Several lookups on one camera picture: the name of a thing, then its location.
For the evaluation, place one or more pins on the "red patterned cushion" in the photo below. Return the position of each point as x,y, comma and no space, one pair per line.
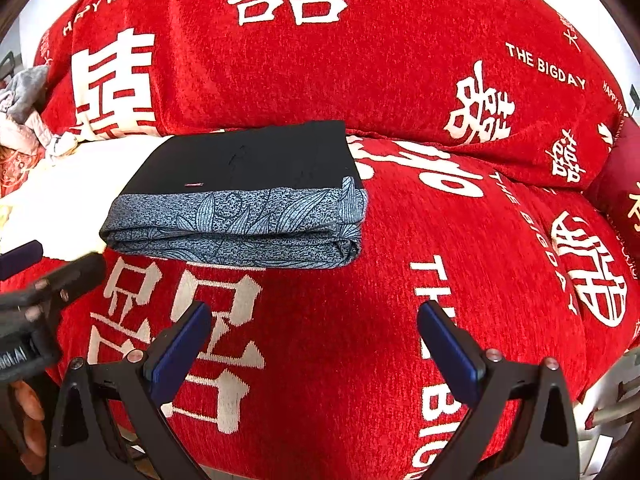
12,170

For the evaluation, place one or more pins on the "person's left hand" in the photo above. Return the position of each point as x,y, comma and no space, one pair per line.
30,420

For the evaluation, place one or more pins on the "pink quilted jacket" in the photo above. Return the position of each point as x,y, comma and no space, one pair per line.
25,135

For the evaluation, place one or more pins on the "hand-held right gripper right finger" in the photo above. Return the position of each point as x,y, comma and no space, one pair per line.
450,355

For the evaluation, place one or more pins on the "grey fleece garment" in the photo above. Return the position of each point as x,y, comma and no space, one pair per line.
27,90

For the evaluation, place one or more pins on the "black pants with grey lining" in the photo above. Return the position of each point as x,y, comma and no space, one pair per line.
240,160

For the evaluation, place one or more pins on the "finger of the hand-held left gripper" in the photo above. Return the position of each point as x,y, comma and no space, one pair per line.
22,257
70,275

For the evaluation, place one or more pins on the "metal frame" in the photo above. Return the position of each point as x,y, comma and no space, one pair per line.
612,405

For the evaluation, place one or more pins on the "cream fleece blanket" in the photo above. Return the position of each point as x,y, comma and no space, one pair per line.
60,195

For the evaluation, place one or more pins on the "dark red pillow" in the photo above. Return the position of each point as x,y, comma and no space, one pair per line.
617,190

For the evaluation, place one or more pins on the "red printed sofa cover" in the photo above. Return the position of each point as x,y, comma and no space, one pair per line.
350,70
325,335

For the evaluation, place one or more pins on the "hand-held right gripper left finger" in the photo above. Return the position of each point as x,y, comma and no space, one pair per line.
180,355

